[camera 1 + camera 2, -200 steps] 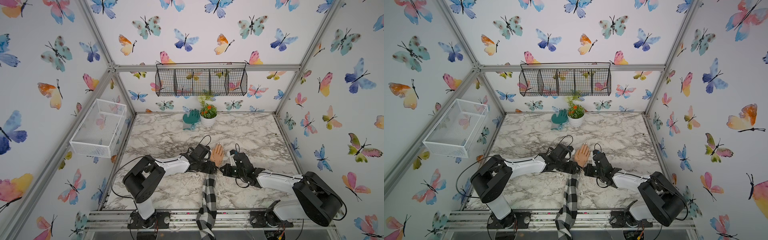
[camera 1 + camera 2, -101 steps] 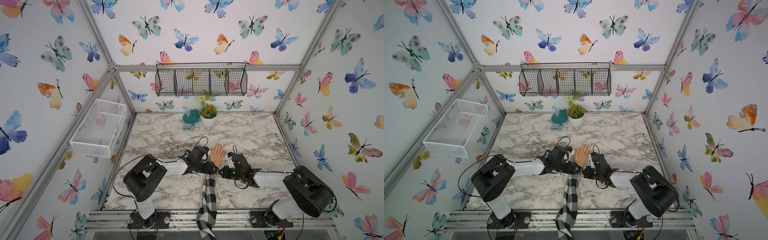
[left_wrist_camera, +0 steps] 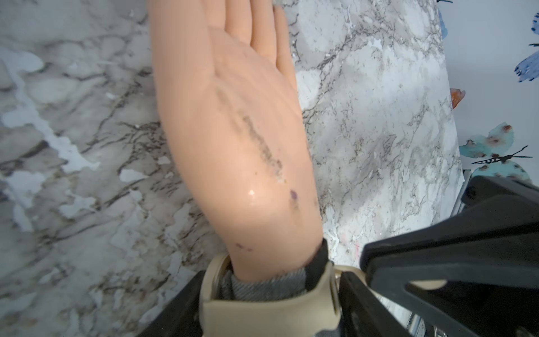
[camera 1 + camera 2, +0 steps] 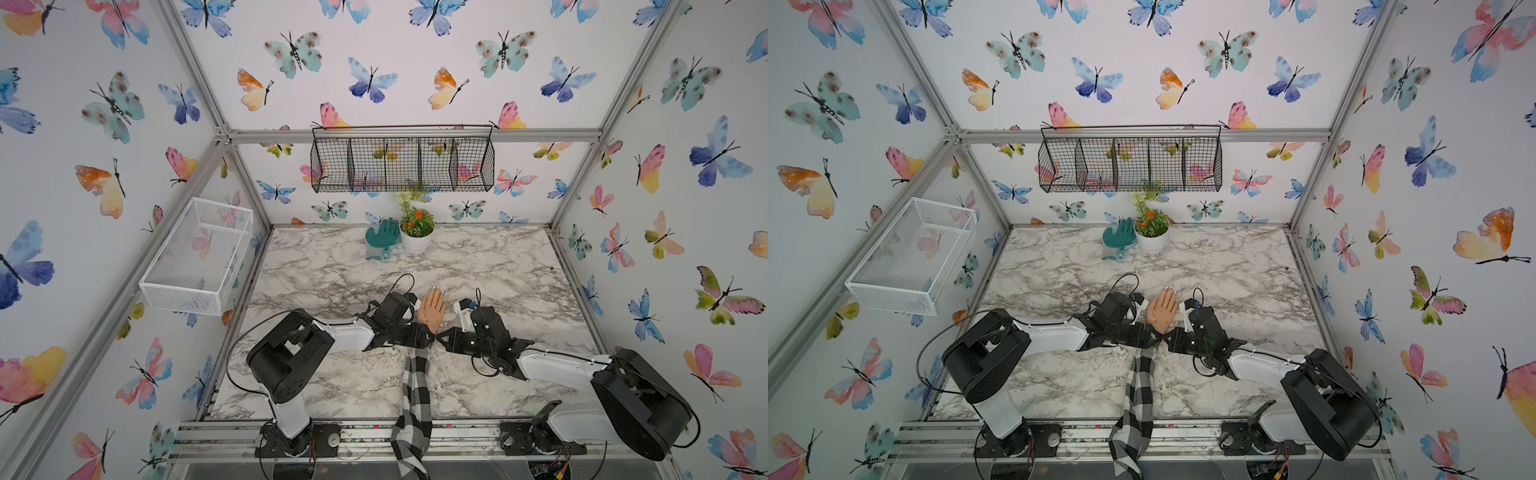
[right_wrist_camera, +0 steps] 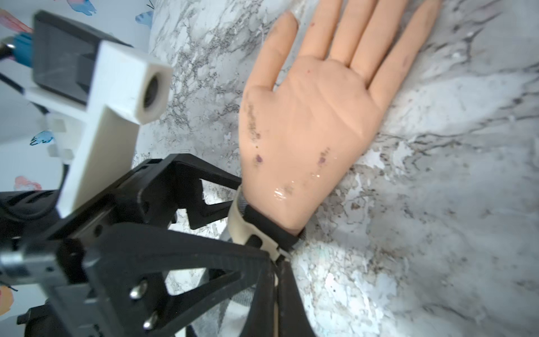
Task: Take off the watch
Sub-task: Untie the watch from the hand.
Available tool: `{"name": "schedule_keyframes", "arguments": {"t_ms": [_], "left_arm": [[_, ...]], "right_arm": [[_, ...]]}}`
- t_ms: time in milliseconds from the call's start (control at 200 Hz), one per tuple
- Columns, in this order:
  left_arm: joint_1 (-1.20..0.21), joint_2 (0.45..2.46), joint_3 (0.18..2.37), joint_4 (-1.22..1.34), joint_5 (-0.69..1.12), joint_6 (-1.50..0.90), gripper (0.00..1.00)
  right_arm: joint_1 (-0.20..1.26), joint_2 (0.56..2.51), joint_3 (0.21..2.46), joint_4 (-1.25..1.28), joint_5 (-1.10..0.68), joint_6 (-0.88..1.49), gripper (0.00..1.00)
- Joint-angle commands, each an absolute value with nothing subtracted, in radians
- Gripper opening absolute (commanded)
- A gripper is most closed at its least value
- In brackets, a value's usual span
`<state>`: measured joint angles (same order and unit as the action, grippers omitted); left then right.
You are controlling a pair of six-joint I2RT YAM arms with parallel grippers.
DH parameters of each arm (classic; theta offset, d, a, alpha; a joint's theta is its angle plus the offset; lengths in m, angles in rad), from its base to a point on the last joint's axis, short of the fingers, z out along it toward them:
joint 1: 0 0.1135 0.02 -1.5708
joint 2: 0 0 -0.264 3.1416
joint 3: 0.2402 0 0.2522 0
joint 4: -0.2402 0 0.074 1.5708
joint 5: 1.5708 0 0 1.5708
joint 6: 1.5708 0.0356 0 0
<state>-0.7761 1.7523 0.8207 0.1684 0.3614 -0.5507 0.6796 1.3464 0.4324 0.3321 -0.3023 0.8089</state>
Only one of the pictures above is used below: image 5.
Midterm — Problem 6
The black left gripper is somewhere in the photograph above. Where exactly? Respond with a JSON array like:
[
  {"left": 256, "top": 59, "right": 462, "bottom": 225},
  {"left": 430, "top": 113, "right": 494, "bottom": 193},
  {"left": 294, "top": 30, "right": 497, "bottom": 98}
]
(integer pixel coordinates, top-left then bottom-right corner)
[{"left": 1, "top": 168, "right": 272, "bottom": 336}]

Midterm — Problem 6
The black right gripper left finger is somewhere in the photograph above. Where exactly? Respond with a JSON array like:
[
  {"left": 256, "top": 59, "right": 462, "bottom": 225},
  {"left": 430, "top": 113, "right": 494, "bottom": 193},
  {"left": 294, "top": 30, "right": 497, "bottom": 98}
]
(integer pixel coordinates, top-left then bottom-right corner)
[{"left": 240, "top": 261, "right": 275, "bottom": 337}]

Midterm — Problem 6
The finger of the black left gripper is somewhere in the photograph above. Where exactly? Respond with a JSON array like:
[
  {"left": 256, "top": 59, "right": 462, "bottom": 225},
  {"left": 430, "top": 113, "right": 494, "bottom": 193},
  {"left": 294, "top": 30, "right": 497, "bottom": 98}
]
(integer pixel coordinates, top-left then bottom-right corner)
[{"left": 138, "top": 154, "right": 241, "bottom": 230}]

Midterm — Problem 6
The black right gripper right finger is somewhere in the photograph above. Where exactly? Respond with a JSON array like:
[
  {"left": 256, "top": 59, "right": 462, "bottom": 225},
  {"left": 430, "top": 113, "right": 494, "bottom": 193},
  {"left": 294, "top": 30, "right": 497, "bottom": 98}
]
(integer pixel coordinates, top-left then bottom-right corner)
[{"left": 277, "top": 260, "right": 315, "bottom": 337}]

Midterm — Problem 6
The black white checkered sleeve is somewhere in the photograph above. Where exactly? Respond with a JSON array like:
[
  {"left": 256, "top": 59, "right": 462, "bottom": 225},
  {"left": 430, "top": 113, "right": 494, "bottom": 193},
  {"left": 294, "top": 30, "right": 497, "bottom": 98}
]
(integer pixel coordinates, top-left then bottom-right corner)
[{"left": 192, "top": 192, "right": 303, "bottom": 336}]

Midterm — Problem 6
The mannequin hand with long nails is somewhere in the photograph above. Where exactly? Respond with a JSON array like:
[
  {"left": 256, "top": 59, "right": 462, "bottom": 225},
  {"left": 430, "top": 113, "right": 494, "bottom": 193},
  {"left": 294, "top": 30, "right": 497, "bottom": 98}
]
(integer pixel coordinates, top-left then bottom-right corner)
[{"left": 239, "top": 1, "right": 442, "bottom": 234}]

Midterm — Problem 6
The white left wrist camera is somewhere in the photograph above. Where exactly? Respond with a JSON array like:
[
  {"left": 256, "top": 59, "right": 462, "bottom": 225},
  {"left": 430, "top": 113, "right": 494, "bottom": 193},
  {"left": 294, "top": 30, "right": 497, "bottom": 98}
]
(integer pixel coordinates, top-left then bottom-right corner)
[{"left": 25, "top": 11, "right": 173, "bottom": 218}]

